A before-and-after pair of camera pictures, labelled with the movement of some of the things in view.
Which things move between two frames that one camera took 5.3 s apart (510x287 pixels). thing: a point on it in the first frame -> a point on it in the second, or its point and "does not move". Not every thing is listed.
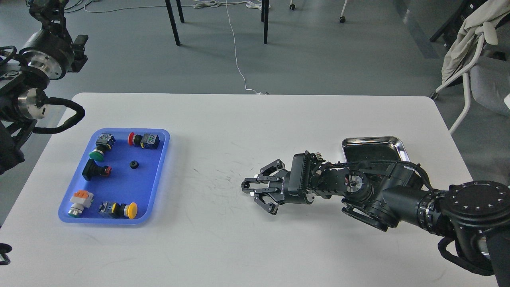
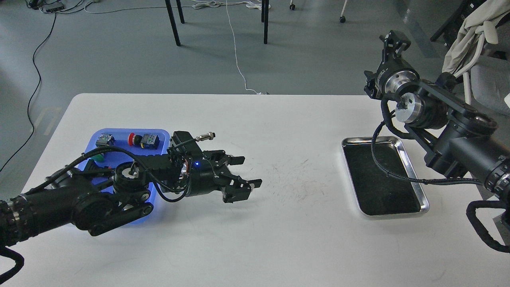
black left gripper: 48,51 -> 206,178
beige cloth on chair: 482,22 does not move
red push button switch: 148,141 does not move
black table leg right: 265,6 does not move
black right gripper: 279,189 -> 394,72
